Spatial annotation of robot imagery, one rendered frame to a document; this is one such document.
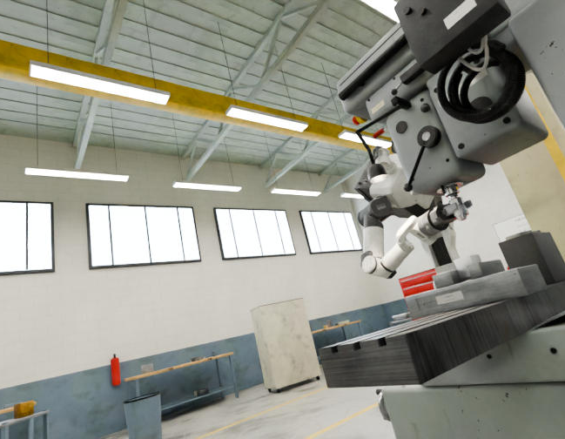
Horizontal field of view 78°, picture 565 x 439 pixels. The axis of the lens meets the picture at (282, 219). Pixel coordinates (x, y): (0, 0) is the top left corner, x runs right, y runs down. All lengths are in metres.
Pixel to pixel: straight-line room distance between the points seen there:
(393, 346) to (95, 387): 7.61
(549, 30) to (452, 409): 1.01
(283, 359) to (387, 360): 6.51
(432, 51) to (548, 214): 2.15
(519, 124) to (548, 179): 1.88
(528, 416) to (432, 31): 0.98
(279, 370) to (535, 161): 5.54
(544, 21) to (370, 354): 0.83
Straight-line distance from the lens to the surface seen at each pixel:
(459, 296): 1.15
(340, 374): 0.78
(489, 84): 1.20
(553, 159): 3.02
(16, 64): 5.75
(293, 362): 7.26
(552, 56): 1.04
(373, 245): 1.60
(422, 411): 1.31
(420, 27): 1.06
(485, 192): 11.02
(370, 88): 1.42
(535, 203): 3.02
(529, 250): 1.54
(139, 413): 5.38
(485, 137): 1.16
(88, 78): 5.00
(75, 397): 8.04
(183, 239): 9.04
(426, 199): 1.83
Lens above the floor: 0.97
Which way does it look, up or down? 18 degrees up
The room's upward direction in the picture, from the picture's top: 14 degrees counter-clockwise
